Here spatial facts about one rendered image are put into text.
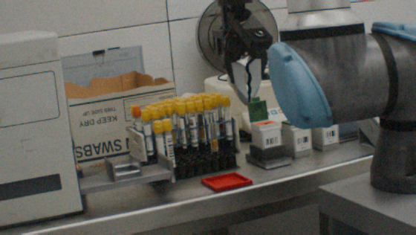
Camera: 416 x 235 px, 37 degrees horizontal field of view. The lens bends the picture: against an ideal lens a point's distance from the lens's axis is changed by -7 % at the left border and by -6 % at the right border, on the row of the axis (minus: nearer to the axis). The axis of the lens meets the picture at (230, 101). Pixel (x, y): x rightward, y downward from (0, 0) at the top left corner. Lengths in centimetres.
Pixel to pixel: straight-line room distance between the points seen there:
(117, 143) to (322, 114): 64
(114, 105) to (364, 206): 66
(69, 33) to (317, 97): 98
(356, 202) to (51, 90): 49
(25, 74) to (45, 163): 15
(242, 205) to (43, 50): 42
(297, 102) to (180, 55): 98
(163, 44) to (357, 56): 98
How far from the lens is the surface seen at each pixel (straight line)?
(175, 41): 177
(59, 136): 105
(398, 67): 86
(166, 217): 108
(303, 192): 119
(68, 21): 169
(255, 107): 127
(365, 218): 88
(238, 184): 113
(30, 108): 104
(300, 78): 81
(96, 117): 136
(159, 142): 119
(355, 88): 84
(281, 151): 125
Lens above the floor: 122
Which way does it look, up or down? 10 degrees down
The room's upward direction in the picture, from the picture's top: 5 degrees counter-clockwise
